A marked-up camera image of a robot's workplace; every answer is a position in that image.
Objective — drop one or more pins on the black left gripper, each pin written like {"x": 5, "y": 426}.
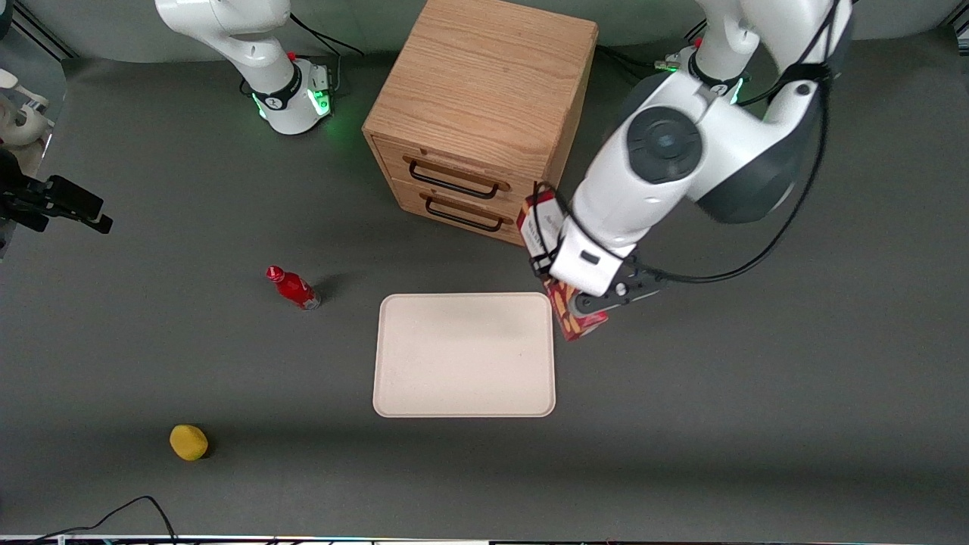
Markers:
{"x": 540, "y": 263}

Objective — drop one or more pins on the red cookie box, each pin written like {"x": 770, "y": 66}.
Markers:
{"x": 583, "y": 322}

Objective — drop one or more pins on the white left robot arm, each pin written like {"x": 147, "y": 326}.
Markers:
{"x": 719, "y": 159}

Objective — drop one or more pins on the cream rectangular tray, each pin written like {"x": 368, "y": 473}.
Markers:
{"x": 462, "y": 356}

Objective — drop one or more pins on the wooden drawer front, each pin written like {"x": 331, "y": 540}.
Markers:
{"x": 409, "y": 200}
{"x": 390, "y": 155}

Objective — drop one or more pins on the wooden drawer cabinet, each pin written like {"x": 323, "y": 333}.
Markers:
{"x": 484, "y": 76}

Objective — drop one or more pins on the red soda bottle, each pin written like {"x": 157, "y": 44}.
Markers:
{"x": 294, "y": 288}

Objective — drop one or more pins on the yellow lemon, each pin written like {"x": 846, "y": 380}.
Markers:
{"x": 188, "y": 442}

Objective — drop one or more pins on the white plastic fixture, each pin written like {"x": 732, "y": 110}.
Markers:
{"x": 23, "y": 125}

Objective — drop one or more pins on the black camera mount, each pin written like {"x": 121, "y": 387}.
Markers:
{"x": 68, "y": 200}

